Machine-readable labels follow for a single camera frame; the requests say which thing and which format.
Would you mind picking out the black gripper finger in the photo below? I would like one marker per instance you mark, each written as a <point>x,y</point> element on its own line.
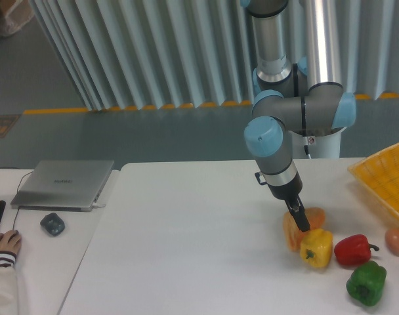
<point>297,211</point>

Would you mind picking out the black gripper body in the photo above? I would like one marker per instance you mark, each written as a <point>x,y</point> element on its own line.
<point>288,192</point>

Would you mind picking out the forearm in white sleeve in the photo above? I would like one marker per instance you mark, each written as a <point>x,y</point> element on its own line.
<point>8,284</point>

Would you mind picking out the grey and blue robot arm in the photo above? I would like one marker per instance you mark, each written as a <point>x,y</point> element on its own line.
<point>307,99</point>

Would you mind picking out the yellow woven basket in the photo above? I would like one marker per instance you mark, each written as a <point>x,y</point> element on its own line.
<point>379,175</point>

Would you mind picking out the person's hand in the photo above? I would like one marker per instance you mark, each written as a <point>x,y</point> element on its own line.
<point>10,244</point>

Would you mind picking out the yellow bell pepper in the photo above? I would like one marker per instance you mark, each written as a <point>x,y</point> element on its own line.
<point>316,248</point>

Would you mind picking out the red bell pepper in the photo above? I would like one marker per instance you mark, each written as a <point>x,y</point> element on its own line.
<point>354,250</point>

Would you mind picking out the brown egg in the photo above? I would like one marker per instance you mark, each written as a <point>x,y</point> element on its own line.
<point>392,240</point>

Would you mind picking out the green bell pepper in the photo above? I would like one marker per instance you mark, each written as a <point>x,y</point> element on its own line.
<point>366,283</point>

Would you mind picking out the white folding partition screen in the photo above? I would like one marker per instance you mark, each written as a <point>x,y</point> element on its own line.
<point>142,54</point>

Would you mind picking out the silver closed laptop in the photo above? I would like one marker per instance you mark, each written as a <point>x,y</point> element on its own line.
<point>65,185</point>

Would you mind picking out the dark small case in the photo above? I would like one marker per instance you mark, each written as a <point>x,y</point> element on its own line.
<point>53,224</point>

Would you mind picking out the brown cardboard box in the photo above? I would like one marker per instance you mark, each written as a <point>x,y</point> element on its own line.
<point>14,15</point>

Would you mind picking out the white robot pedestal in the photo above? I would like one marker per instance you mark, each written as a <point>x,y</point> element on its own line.
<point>328,146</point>

